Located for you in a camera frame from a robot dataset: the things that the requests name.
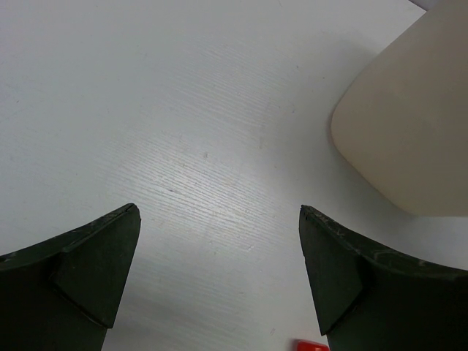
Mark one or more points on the beige plastic bin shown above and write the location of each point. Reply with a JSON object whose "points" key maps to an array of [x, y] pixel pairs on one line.
{"points": [[402, 123]]}

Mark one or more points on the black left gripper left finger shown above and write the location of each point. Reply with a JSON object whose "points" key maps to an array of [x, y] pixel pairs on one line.
{"points": [[64, 293]]}

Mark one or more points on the small red cap bottle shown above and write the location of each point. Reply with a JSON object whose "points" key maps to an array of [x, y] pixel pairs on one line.
{"points": [[306, 345]]}

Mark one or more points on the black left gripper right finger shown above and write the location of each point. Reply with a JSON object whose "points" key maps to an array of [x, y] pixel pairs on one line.
{"points": [[368, 296]]}

